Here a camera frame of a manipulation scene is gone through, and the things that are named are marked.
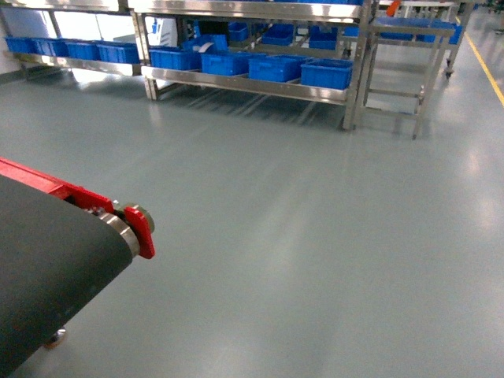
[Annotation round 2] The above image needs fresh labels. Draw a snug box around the blue bin front rightmost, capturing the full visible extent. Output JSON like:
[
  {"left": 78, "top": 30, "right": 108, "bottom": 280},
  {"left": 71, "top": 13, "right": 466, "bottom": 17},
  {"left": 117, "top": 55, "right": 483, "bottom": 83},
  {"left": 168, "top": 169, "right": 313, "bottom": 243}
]
[{"left": 301, "top": 59, "right": 354, "bottom": 90}]

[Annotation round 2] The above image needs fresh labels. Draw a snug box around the blue bin rack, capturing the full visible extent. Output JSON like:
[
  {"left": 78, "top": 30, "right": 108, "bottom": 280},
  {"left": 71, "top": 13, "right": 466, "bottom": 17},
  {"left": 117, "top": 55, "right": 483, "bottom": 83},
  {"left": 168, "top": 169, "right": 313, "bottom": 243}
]
[
  {"left": 65, "top": 40, "right": 100, "bottom": 61},
  {"left": 32, "top": 38, "right": 69, "bottom": 57},
  {"left": 4, "top": 36, "right": 37, "bottom": 54},
  {"left": 96, "top": 42, "right": 140, "bottom": 64}
]

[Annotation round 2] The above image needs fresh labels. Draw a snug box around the small steel table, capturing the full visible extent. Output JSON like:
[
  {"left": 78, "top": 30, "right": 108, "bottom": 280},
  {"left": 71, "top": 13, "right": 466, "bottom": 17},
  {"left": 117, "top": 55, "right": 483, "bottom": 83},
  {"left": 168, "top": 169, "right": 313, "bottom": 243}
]
[{"left": 353, "top": 17, "right": 454, "bottom": 139}]

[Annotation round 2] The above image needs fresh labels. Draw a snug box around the dark conveyor belt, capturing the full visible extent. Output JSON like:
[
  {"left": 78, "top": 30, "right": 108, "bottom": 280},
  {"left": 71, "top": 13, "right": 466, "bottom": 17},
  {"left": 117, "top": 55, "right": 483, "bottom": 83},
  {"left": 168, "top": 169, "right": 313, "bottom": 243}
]
[{"left": 1, "top": 159, "right": 140, "bottom": 376}]

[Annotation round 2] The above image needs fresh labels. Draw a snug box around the blue bin front middle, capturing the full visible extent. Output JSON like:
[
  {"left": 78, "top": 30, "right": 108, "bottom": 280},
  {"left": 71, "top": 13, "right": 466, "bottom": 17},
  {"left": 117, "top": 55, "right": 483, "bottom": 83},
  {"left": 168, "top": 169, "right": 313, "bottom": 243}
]
[{"left": 201, "top": 51, "right": 266, "bottom": 76}]

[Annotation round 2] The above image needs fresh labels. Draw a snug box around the blue bin left rack far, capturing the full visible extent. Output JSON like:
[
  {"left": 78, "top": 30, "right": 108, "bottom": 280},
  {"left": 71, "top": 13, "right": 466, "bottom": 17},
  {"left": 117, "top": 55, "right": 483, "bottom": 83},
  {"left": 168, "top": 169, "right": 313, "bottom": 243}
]
[{"left": 4, "top": 36, "right": 37, "bottom": 54}]

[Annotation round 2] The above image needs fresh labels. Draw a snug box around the blue bin front second-right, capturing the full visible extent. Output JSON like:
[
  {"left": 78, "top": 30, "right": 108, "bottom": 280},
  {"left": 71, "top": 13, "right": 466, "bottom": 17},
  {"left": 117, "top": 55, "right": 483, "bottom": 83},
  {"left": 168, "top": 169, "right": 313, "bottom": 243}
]
[{"left": 248, "top": 55, "right": 312, "bottom": 83}]

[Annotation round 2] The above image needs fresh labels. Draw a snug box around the left steel shelf rack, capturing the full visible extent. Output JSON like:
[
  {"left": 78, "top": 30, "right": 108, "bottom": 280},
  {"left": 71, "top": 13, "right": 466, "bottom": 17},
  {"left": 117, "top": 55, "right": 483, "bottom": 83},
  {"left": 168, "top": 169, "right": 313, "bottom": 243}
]
[{"left": 1, "top": 1, "right": 147, "bottom": 76}]

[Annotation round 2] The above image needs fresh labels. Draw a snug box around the steel cart with wheels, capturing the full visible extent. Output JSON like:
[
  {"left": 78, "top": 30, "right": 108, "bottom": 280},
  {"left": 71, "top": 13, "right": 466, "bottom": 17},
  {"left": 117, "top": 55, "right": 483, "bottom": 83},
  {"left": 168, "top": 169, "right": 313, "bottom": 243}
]
[{"left": 379, "top": 1, "right": 479, "bottom": 79}]

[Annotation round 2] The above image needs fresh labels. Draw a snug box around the main steel shelf rack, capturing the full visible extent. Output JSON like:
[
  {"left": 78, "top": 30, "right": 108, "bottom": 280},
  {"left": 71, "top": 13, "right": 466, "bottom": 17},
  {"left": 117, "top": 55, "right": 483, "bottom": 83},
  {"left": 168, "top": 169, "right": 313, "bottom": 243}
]
[{"left": 128, "top": 1, "right": 379, "bottom": 130}]

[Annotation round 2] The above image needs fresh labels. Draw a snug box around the blue bin on cart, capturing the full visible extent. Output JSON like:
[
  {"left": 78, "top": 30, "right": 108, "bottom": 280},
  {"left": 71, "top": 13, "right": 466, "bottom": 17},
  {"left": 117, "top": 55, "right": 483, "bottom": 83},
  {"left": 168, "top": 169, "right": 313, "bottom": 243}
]
[{"left": 416, "top": 21, "right": 464, "bottom": 46}]

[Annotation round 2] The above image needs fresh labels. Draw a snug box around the red conveyor end bracket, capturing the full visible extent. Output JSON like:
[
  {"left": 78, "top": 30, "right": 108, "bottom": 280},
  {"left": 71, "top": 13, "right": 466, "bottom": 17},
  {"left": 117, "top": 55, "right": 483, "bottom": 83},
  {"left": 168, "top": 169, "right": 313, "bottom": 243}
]
[{"left": 123, "top": 204, "right": 155, "bottom": 259}]

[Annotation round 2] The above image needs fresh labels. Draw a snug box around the blue bin front left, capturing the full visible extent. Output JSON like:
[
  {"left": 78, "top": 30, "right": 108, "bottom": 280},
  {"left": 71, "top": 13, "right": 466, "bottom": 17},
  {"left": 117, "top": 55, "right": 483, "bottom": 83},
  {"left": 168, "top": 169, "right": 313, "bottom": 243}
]
[{"left": 149, "top": 46, "right": 202, "bottom": 71}]

